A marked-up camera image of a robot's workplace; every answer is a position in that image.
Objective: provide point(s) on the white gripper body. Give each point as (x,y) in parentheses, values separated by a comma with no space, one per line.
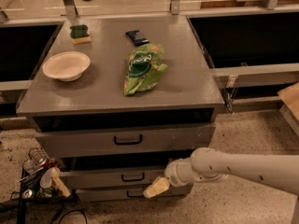
(172,173)

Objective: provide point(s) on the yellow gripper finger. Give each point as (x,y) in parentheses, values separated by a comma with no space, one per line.
(159,186)

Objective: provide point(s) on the grey drawer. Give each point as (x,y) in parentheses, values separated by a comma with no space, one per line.
(126,193)
(86,143)
(111,171)

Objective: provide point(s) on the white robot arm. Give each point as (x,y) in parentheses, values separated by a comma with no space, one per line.
(209,165)

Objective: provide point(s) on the grey bottom drawer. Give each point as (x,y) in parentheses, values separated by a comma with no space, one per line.
(126,193)

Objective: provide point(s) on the grey top drawer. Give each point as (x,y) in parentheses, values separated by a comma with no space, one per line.
(86,143)

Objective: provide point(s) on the grey drawer cabinet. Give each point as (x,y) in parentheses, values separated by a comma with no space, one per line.
(186,94)

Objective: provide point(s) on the green chip bag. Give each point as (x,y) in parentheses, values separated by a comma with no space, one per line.
(145,68)

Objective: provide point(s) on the white cup in rack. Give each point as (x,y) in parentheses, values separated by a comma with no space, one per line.
(46,179)

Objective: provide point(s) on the brown cardboard box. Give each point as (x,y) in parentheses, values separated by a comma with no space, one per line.
(290,98)

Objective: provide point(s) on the dark blue snack packet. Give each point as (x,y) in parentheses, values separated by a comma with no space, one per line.
(137,38)

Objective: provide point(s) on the white bowl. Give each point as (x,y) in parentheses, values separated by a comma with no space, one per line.
(66,66)

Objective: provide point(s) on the green yellow sponge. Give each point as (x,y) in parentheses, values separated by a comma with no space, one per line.
(79,34)

